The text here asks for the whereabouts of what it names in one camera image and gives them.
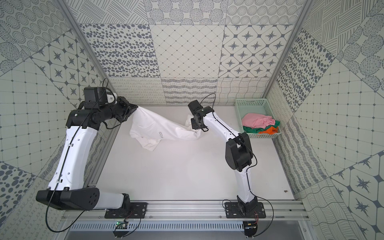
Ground white t-shirt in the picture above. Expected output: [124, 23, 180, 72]
[130, 107, 202, 151]

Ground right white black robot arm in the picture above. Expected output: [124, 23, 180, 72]
[188, 100, 258, 216]

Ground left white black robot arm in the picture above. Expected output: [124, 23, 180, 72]
[36, 97, 138, 211]

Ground green t-shirt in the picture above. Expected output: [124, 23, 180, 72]
[243, 121, 280, 134]

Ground pink t-shirt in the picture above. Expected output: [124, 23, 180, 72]
[242, 113, 276, 129]

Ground orange t-shirt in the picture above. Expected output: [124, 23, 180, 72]
[259, 126, 279, 135]

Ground left green circuit board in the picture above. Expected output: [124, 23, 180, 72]
[115, 222, 128, 230]

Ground right black circuit board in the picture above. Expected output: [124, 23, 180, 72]
[243, 221, 258, 238]

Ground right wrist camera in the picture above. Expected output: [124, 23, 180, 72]
[188, 100, 203, 115]

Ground right black camera cable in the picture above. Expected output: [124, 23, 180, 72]
[199, 93, 217, 112]

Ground aluminium mounting rail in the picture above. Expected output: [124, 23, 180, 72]
[61, 200, 310, 222]

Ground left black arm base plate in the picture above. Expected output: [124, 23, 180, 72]
[104, 202, 148, 219]

